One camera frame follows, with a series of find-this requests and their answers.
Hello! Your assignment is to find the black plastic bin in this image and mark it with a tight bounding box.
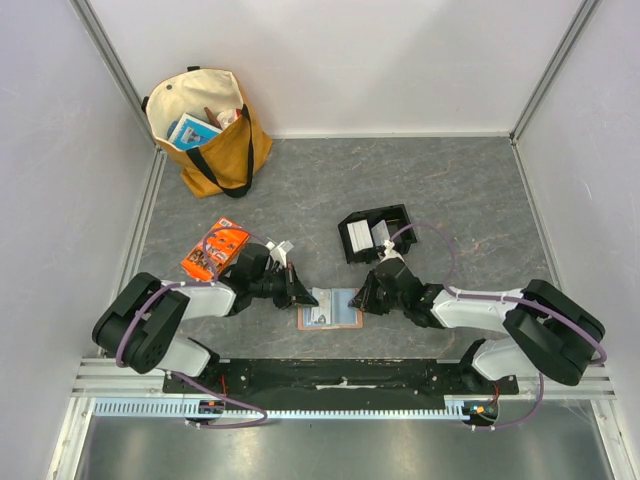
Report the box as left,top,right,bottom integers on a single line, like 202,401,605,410
338,204,417,264

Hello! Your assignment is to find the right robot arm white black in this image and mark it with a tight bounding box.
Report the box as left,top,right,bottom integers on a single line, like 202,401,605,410
349,258,606,394

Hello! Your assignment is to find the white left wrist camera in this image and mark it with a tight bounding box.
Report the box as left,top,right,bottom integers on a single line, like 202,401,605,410
266,240,293,268

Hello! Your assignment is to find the mustard canvas tote bag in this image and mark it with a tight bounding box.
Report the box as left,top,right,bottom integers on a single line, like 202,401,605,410
141,67,272,198

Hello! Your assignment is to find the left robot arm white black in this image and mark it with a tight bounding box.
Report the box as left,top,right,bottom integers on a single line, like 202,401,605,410
92,242,318,393

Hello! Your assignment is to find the brown leather card holder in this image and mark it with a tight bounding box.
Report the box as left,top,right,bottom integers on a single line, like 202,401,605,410
298,287,363,331

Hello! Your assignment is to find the slotted cable duct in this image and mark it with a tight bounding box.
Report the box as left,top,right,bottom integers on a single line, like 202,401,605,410
93,397,480,420

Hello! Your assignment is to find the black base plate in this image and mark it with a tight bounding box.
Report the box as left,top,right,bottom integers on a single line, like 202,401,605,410
195,359,519,411

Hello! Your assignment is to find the blue white book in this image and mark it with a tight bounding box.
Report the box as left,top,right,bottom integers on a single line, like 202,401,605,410
167,113,222,151

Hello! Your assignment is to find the white card stack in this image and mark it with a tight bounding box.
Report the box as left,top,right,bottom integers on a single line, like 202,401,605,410
347,220,374,253

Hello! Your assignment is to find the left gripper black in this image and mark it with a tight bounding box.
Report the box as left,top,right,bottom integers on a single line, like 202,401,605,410
250,262,318,310

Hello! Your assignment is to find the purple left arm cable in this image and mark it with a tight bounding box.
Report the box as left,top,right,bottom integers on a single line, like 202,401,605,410
115,228,274,430

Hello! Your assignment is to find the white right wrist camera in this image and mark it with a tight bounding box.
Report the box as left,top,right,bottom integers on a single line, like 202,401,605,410
381,240,403,261

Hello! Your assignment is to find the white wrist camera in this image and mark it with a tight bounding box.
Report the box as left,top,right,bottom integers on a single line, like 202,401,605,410
381,240,403,261
266,240,293,268

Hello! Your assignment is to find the brown item in bag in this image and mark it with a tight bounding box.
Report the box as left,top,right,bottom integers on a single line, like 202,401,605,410
204,107,221,129

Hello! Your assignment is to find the orange product box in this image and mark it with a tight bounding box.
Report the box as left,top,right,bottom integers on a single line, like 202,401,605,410
181,217,250,281

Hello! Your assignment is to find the silver credit card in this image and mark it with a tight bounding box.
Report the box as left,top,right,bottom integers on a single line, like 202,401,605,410
301,287,332,329

